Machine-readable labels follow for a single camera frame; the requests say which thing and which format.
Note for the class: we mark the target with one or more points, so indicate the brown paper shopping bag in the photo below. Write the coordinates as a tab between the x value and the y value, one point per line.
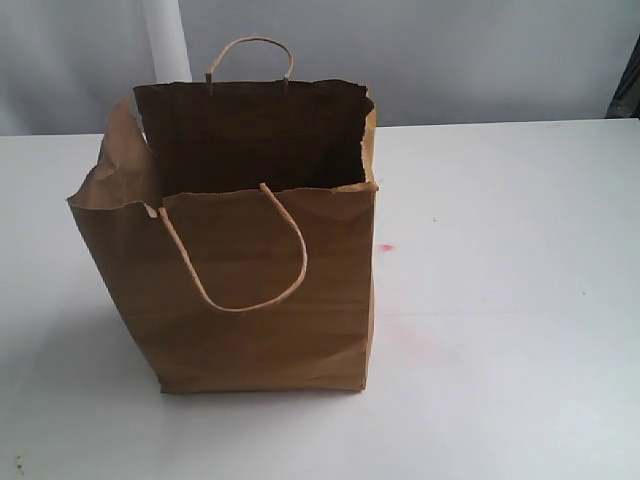
233	226

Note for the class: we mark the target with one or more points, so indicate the dark object at right edge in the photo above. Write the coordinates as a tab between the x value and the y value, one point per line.
625	101

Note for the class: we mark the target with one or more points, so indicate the white curtain backdrop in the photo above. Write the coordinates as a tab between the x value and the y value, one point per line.
167	41

